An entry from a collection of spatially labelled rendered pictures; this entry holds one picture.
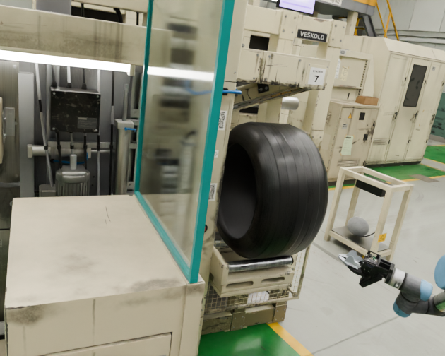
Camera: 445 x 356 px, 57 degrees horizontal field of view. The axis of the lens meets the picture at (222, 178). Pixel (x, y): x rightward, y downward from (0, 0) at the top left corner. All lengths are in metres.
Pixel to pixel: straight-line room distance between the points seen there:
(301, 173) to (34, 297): 1.06
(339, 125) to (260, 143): 4.56
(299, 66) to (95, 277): 1.41
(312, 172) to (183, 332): 0.88
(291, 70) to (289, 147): 0.48
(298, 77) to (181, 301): 1.34
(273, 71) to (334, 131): 4.25
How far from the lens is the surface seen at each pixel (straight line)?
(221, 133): 1.57
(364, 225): 4.31
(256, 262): 1.80
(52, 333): 0.92
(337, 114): 6.10
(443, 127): 13.70
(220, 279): 1.71
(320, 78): 2.09
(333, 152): 6.19
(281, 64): 1.95
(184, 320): 0.98
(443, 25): 14.21
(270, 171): 1.56
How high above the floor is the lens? 1.77
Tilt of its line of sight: 17 degrees down
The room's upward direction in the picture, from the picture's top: 8 degrees clockwise
